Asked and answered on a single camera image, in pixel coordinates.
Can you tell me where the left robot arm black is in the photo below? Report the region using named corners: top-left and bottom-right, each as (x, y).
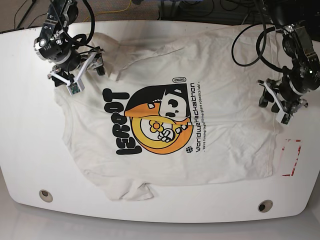
top-left (249, 0), bottom-right (320, 125)

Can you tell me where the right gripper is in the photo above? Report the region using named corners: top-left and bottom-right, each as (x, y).
top-left (47, 47), bottom-right (105, 87)

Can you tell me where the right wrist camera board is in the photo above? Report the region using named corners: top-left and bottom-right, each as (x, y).
top-left (67, 82), bottom-right (85, 96)

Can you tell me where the yellow cable on floor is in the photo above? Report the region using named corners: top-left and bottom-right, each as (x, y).
top-left (83, 0), bottom-right (133, 23)

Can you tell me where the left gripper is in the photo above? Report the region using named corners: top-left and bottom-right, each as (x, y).
top-left (257, 78), bottom-right (308, 117)

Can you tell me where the white t-shirt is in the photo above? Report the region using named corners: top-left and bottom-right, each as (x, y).
top-left (54, 26), bottom-right (279, 201)

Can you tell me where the left table cable grommet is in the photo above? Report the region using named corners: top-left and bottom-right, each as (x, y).
top-left (39, 189), bottom-right (53, 203)

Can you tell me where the black cable on floor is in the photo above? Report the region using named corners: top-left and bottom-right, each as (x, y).
top-left (13, 0), bottom-right (51, 29)

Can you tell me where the table cable grommet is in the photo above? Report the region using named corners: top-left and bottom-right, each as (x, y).
top-left (39, 189), bottom-right (53, 203)
top-left (257, 199), bottom-right (273, 213)

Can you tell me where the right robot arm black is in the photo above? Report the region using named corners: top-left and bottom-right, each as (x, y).
top-left (33, 0), bottom-right (105, 95)

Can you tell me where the red tape rectangle marking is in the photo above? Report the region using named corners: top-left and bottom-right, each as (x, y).
top-left (278, 139), bottom-right (302, 177)

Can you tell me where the right table cable grommet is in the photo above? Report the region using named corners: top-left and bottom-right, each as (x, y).
top-left (257, 199), bottom-right (273, 213)

